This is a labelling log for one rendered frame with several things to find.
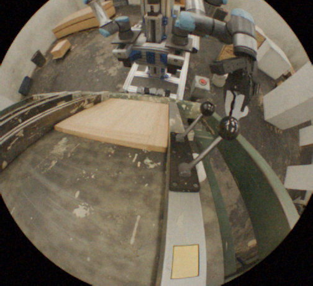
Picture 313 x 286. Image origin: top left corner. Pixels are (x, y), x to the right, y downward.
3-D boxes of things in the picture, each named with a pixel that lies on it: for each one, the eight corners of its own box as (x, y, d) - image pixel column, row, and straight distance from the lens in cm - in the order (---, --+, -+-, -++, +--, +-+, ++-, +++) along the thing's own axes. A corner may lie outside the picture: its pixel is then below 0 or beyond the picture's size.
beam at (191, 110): (202, 116, 105) (205, 104, 103) (206, 121, 94) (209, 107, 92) (37, 101, 213) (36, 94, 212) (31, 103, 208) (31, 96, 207)
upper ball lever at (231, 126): (186, 172, 25) (236, 122, 22) (188, 186, 22) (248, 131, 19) (171, 163, 23) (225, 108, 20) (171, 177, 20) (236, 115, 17)
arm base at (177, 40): (172, 35, 119) (173, 27, 114) (189, 39, 119) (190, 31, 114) (169, 43, 107) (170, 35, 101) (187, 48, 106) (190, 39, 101)
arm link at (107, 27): (122, 30, 109) (99, -14, 115) (106, 39, 105) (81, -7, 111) (117, 31, 120) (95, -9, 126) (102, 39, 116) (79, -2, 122)
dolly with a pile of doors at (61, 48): (73, 46, 416) (68, 38, 401) (63, 59, 391) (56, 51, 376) (62, 49, 464) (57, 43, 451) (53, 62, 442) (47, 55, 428)
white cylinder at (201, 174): (203, 183, 28) (197, 161, 34) (208, 174, 26) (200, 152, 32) (190, 182, 27) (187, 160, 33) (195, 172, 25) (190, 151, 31)
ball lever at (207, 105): (181, 142, 34) (214, 106, 33) (182, 149, 31) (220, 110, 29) (171, 134, 33) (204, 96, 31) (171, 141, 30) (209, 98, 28)
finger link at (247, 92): (248, 114, 32) (254, 79, 32) (244, 113, 30) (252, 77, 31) (234, 108, 34) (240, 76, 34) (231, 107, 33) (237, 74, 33)
